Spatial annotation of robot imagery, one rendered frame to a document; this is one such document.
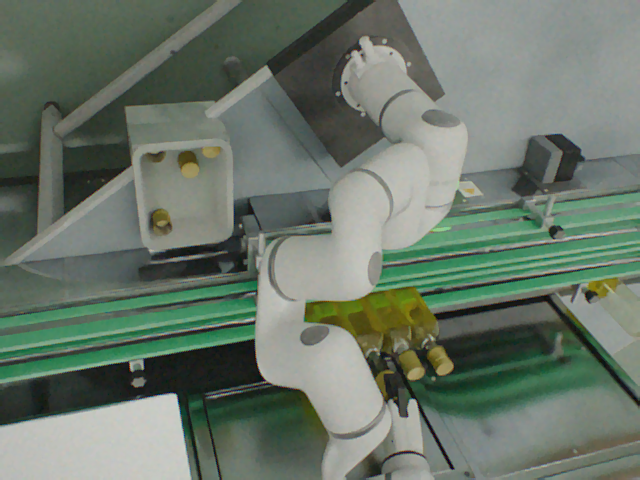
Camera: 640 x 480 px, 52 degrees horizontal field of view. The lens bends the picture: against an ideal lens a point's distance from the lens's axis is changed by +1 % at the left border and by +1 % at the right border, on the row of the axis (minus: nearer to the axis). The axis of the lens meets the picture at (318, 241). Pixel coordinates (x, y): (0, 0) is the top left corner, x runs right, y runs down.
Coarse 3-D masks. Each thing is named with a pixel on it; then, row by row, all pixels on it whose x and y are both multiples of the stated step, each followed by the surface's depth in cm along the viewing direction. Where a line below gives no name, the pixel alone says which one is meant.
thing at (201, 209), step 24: (168, 144) 114; (192, 144) 115; (216, 144) 116; (144, 168) 123; (168, 168) 124; (216, 168) 127; (144, 192) 122; (168, 192) 127; (192, 192) 129; (216, 192) 130; (144, 216) 120; (192, 216) 132; (216, 216) 133; (144, 240) 123; (168, 240) 126; (192, 240) 127; (216, 240) 128
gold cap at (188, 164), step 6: (180, 156) 122; (186, 156) 121; (192, 156) 122; (180, 162) 121; (186, 162) 120; (192, 162) 120; (180, 168) 120; (186, 168) 120; (192, 168) 121; (198, 168) 121; (186, 174) 121; (192, 174) 121
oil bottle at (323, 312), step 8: (312, 304) 129; (320, 304) 129; (328, 304) 130; (336, 304) 130; (312, 312) 128; (320, 312) 127; (328, 312) 128; (336, 312) 128; (312, 320) 129; (320, 320) 126; (328, 320) 126; (336, 320) 126; (344, 320) 126; (344, 328) 124; (352, 336) 123
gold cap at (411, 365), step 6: (402, 354) 122; (408, 354) 121; (414, 354) 122; (402, 360) 121; (408, 360) 120; (414, 360) 120; (402, 366) 121; (408, 366) 120; (414, 366) 119; (420, 366) 119; (408, 372) 119; (414, 372) 119; (420, 372) 120; (408, 378) 120; (414, 378) 120
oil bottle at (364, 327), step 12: (360, 300) 131; (348, 312) 128; (360, 312) 128; (348, 324) 126; (360, 324) 126; (372, 324) 126; (360, 336) 123; (372, 336) 123; (360, 348) 123; (372, 348) 123
